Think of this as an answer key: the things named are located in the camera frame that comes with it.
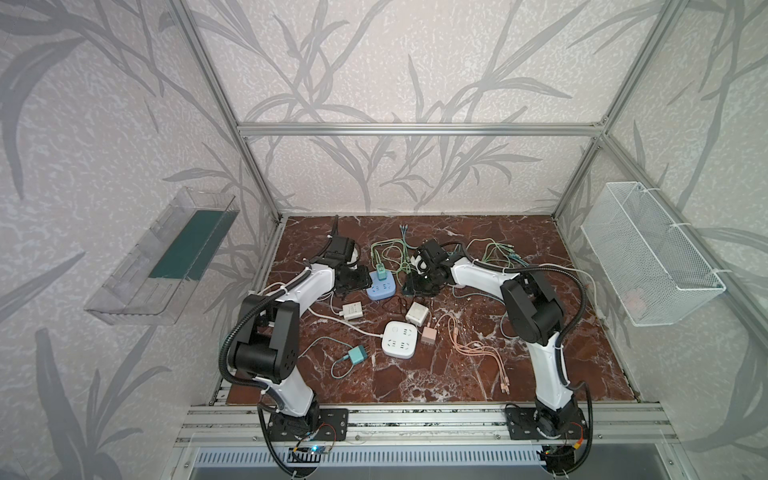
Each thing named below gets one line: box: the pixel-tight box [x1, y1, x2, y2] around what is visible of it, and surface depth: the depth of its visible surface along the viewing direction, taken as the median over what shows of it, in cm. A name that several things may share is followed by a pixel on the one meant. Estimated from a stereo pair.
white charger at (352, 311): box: [339, 301, 363, 320], surface depth 94 cm
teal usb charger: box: [348, 345, 368, 365], surface depth 84 cm
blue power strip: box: [366, 271, 396, 300], surface depth 98 cm
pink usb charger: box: [420, 326, 437, 345], surface depth 88 cm
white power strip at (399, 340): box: [382, 321, 418, 359], surface depth 87 cm
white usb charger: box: [405, 302, 429, 327], surface depth 93 cm
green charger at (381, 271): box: [376, 263, 387, 281], surface depth 98 cm
